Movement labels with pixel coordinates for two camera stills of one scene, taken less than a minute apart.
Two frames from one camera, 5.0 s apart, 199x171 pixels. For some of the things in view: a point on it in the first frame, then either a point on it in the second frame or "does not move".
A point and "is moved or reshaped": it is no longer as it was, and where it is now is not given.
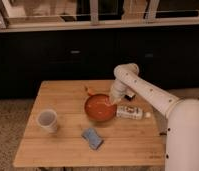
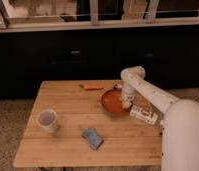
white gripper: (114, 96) to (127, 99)
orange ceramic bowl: (98, 108) is moved or reshaped
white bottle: (131, 112) is moved or reshaped
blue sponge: (94, 140) does not move
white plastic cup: (48, 119) does not move
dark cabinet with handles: (22, 60) does not move
